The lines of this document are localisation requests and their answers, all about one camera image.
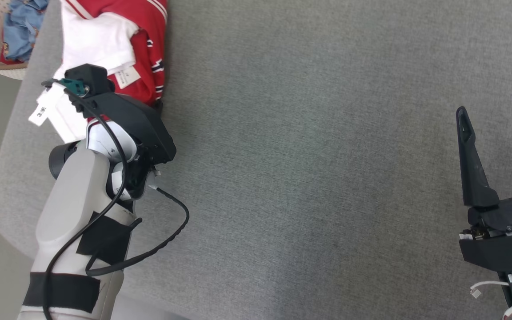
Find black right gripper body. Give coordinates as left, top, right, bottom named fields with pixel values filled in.
left=459, top=192, right=512, bottom=273

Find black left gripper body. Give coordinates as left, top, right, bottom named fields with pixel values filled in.
left=72, top=92, right=177, bottom=164

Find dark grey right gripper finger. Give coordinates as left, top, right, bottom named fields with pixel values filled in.
left=456, top=106, right=500, bottom=208

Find red and white jersey shirt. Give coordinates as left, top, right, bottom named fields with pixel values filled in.
left=52, top=0, right=168, bottom=140

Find blue garment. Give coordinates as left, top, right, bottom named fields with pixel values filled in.
left=0, top=0, right=50, bottom=63

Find white and red loose wires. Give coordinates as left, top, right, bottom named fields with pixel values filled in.
left=470, top=281, right=510, bottom=298

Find teal left camera cable connector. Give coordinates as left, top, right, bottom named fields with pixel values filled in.
left=58, top=78, right=90, bottom=97

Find white paper cable label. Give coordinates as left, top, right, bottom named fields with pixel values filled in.
left=28, top=87, right=66, bottom=126

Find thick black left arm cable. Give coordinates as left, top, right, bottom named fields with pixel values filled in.
left=85, top=187, right=191, bottom=277

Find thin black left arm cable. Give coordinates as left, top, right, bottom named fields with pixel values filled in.
left=42, top=80, right=128, bottom=320

